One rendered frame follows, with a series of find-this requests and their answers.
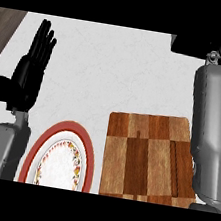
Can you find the brown wooden cutting board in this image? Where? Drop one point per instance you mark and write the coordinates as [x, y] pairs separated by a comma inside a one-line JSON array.
[[142, 154]]

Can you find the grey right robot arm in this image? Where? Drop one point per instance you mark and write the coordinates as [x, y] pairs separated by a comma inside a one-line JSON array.
[[213, 132]]

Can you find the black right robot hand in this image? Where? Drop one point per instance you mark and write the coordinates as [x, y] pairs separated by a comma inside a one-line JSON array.
[[193, 46]]

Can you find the white plate with red rim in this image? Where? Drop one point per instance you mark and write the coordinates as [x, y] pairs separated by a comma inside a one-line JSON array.
[[60, 162]]

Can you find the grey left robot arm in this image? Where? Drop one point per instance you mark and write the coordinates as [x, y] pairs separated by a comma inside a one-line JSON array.
[[1, 149]]

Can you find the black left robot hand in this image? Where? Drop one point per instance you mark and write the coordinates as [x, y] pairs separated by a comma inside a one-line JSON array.
[[26, 79]]

